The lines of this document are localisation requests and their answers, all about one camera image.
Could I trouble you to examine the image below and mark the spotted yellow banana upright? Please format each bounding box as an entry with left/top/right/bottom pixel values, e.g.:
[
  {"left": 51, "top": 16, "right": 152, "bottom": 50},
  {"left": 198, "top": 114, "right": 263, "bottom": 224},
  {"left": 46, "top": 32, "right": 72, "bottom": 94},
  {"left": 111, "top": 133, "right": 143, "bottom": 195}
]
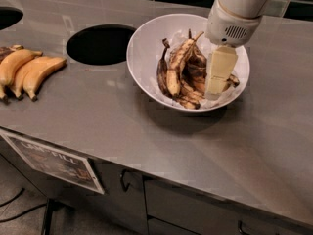
[{"left": 166, "top": 31, "right": 203, "bottom": 97}]

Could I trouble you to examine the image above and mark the yellow banana on counter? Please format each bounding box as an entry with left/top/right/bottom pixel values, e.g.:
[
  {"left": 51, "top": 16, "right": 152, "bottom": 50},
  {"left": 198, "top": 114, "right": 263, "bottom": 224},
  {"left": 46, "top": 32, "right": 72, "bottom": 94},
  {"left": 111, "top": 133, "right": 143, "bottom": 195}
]
[
  {"left": 0, "top": 49, "right": 43, "bottom": 101},
  {"left": 22, "top": 57, "right": 67, "bottom": 101},
  {"left": 10, "top": 56, "right": 51, "bottom": 99}
]

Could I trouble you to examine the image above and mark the brown banana bottom of bowl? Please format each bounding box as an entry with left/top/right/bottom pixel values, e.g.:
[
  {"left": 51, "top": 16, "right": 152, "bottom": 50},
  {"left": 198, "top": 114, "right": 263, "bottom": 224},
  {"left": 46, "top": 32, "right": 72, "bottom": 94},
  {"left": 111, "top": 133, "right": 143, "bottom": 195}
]
[{"left": 175, "top": 80, "right": 204, "bottom": 110}]

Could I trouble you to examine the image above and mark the orange yellow banana in bowl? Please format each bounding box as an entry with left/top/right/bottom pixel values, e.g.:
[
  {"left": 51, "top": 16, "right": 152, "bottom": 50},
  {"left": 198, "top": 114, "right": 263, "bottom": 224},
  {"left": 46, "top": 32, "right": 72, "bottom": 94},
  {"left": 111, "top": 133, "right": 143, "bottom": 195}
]
[{"left": 193, "top": 79, "right": 230, "bottom": 95}]

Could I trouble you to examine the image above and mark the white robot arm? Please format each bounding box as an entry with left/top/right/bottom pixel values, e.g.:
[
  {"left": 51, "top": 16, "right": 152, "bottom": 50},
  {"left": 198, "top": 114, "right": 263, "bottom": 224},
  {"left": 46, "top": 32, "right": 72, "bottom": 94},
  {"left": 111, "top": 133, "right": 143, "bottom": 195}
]
[{"left": 204, "top": 0, "right": 271, "bottom": 99}]

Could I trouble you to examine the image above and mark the black floor cable lower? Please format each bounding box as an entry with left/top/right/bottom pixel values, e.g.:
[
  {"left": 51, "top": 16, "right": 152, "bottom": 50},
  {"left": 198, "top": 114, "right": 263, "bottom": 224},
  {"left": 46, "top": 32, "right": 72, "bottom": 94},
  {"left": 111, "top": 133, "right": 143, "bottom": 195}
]
[{"left": 0, "top": 202, "right": 48, "bottom": 224}]

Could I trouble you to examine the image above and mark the yellow banana middle on counter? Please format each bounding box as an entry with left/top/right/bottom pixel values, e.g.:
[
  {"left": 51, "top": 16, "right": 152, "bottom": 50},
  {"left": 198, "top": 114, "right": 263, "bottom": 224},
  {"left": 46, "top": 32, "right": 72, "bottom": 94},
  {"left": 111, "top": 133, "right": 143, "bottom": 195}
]
[{"left": 10, "top": 56, "right": 51, "bottom": 99}]

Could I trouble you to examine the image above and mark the black cabinet handle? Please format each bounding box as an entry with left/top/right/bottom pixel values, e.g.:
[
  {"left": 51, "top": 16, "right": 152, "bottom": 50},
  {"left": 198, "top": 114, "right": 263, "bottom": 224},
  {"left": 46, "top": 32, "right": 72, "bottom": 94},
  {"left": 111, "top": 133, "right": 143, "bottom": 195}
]
[
  {"left": 238, "top": 220, "right": 252, "bottom": 235},
  {"left": 119, "top": 168, "right": 133, "bottom": 192}
]

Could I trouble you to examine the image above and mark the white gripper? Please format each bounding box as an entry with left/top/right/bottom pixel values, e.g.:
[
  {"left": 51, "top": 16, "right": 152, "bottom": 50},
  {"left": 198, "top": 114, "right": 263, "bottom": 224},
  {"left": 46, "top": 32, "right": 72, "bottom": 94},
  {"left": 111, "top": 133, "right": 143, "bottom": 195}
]
[{"left": 204, "top": 0, "right": 262, "bottom": 100}]

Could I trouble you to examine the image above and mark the dark blackened banana right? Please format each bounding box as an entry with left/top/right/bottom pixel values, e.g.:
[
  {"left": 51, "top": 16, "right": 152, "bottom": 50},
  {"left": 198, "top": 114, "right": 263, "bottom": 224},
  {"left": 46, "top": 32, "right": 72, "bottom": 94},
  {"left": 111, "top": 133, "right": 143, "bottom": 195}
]
[{"left": 227, "top": 74, "right": 240, "bottom": 88}]

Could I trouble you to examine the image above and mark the landfill sign plate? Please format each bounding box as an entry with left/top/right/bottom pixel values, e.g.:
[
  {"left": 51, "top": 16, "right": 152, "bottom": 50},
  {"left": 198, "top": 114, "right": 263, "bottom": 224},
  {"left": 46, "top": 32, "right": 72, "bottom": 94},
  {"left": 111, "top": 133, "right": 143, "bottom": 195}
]
[{"left": 0, "top": 130, "right": 106, "bottom": 194}]

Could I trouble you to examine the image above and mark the brown banana far left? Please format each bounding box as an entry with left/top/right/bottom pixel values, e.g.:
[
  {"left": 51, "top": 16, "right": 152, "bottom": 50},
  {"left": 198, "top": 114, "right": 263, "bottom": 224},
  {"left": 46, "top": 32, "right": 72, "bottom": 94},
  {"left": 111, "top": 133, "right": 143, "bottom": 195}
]
[{"left": 0, "top": 44, "right": 23, "bottom": 63}]

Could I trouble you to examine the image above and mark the dark spotted banana left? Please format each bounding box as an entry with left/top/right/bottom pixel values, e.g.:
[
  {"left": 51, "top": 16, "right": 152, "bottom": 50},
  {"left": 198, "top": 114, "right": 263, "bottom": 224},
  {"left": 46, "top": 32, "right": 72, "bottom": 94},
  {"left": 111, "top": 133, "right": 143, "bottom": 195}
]
[{"left": 156, "top": 38, "right": 170, "bottom": 97}]

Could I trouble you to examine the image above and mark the yellow banana right on counter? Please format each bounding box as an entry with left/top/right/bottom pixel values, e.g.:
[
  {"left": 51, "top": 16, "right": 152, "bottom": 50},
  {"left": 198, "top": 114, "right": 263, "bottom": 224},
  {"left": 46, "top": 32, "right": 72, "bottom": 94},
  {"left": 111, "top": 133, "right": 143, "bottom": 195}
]
[{"left": 22, "top": 57, "right": 67, "bottom": 101}]

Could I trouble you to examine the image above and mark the yellow banana left on counter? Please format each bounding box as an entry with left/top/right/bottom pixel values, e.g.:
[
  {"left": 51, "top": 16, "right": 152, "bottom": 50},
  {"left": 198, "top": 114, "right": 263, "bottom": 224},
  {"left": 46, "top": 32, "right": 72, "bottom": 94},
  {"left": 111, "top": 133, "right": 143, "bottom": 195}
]
[{"left": 0, "top": 49, "right": 43, "bottom": 101}]

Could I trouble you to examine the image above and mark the white bowl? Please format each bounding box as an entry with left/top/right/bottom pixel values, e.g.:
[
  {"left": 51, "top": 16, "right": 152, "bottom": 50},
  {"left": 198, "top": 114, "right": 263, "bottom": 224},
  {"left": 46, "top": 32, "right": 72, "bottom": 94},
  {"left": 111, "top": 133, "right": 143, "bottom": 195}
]
[{"left": 126, "top": 14, "right": 250, "bottom": 113}]

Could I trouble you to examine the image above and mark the black cabinet handle right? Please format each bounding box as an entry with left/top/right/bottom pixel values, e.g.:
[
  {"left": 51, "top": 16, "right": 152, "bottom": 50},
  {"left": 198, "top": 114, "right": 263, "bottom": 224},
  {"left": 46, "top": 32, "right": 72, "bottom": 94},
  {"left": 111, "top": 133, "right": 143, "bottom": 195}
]
[{"left": 238, "top": 220, "right": 252, "bottom": 235}]

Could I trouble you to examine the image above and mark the black cabinet handle left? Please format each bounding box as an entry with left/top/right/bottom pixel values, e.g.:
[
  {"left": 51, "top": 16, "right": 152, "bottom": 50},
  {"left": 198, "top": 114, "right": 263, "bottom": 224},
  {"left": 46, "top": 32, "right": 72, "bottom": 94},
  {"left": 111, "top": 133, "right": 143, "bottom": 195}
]
[{"left": 119, "top": 168, "right": 133, "bottom": 192}]

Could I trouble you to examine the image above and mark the black floor cable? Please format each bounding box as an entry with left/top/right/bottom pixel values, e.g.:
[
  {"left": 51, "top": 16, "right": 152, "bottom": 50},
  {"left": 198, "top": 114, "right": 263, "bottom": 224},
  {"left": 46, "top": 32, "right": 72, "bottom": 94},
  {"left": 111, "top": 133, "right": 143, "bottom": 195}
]
[
  {"left": 0, "top": 202, "right": 48, "bottom": 224},
  {"left": 0, "top": 187, "right": 26, "bottom": 208}
]

